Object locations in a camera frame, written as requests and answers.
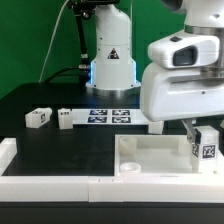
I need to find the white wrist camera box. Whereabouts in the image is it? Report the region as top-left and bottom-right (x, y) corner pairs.
(148, 31), (220, 69)

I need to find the black cable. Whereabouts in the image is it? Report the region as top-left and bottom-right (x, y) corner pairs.
(43, 67), (92, 84)

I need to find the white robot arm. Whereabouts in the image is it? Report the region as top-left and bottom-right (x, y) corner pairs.
(86, 0), (224, 144)

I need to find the white U-shaped fence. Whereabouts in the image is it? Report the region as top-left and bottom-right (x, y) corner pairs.
(0, 138), (224, 203)

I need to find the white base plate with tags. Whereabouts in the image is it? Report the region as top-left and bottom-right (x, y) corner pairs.
(72, 109), (148, 125)

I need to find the black camera stand pole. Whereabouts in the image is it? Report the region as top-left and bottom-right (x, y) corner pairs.
(67, 0), (120, 86)

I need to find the white cable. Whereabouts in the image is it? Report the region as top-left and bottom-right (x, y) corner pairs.
(38, 0), (70, 84)

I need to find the white square tabletop tray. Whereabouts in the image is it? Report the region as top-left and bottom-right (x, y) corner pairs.
(114, 135), (218, 176)

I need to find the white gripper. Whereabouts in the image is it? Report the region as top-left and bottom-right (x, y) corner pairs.
(140, 63), (224, 144)

